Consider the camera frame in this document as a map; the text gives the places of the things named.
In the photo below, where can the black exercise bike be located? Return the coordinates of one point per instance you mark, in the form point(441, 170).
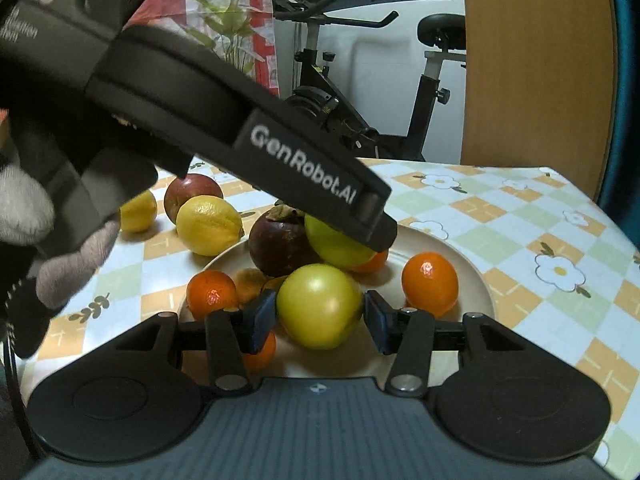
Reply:
point(325, 105)

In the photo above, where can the wooden door panel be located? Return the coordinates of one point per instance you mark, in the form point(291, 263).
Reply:
point(535, 85)

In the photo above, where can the red apple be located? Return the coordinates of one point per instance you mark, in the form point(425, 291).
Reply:
point(192, 190)

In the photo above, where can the green round fruit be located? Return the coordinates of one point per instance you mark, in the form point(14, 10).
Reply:
point(320, 305)
point(335, 247)

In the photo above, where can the checkered floral tablecloth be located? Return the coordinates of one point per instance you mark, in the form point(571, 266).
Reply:
point(500, 220)

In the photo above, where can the red printed backdrop cloth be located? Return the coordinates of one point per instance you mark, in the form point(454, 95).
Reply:
point(225, 10)

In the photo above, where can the small yellow lemon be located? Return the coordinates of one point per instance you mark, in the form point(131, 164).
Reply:
point(140, 212)

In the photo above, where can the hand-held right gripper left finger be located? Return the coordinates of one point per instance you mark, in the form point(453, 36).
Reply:
point(261, 322)

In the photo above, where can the beige round plate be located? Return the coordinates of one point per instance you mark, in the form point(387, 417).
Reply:
point(387, 282)

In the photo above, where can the large orange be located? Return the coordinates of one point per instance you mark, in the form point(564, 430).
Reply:
point(430, 282)

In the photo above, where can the large yellow lemon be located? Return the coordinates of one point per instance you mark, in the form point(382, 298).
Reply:
point(207, 225)

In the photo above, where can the dark purple mangosteen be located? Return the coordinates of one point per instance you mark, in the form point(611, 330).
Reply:
point(277, 245)

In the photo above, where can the small brown longan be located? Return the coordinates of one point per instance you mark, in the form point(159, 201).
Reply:
point(272, 284)
point(250, 285)

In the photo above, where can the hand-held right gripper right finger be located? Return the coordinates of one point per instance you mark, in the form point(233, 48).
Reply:
point(376, 322)

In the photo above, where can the small orange tangerine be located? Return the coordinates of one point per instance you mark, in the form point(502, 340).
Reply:
point(375, 262)
point(212, 295)
point(262, 357)

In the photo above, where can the teal curtain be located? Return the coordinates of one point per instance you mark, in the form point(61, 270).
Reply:
point(625, 160)

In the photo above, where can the person's left hand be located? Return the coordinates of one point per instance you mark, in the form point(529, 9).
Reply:
point(20, 200)

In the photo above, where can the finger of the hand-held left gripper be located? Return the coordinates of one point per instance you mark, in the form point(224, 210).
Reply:
point(310, 170)

